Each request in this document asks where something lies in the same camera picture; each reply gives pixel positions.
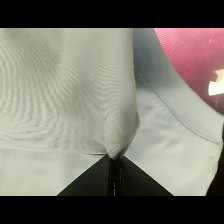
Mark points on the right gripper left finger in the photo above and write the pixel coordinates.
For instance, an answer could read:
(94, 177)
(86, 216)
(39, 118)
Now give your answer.
(95, 181)

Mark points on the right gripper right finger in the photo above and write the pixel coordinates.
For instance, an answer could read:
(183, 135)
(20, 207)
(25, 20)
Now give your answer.
(138, 181)

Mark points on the light blue shirt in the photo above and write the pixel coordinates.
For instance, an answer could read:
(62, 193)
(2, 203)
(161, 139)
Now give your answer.
(83, 100)

